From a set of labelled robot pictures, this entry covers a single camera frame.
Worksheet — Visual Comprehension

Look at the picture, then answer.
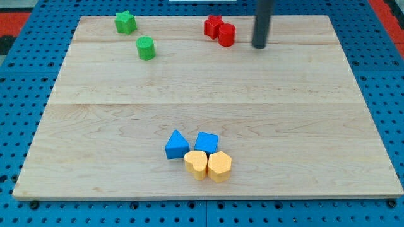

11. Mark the red star block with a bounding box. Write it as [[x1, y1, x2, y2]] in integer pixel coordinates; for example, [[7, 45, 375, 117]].
[[203, 15, 224, 40]]

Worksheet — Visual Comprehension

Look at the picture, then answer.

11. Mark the green star block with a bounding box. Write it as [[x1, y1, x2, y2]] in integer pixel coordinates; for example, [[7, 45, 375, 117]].
[[114, 10, 137, 35]]

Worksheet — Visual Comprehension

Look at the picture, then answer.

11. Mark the blue cube block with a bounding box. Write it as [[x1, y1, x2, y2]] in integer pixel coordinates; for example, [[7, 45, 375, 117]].
[[194, 132, 219, 155]]

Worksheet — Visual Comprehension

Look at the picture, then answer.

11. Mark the light wooden board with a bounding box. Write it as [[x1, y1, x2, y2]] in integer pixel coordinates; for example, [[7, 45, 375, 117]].
[[13, 16, 403, 201]]

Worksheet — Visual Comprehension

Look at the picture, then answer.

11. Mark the blue triangle block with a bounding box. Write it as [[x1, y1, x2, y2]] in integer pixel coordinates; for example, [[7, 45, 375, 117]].
[[165, 130, 190, 159]]

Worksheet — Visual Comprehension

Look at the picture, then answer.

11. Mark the yellow heart block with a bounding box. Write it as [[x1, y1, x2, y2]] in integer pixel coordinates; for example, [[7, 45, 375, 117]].
[[184, 151, 208, 180]]

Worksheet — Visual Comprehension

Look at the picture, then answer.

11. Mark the yellow hexagon block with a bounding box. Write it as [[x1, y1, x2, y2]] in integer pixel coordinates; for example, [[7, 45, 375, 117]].
[[208, 151, 232, 183]]

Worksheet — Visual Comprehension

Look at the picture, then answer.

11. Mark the red cylinder block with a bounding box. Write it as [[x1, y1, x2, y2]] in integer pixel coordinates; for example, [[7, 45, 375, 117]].
[[218, 23, 236, 47]]

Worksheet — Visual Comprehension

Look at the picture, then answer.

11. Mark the green cylinder block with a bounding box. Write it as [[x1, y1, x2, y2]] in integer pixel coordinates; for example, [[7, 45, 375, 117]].
[[136, 36, 156, 61]]

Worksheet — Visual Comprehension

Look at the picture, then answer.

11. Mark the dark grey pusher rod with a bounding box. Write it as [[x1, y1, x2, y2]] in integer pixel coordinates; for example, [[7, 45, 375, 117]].
[[252, 0, 275, 49]]

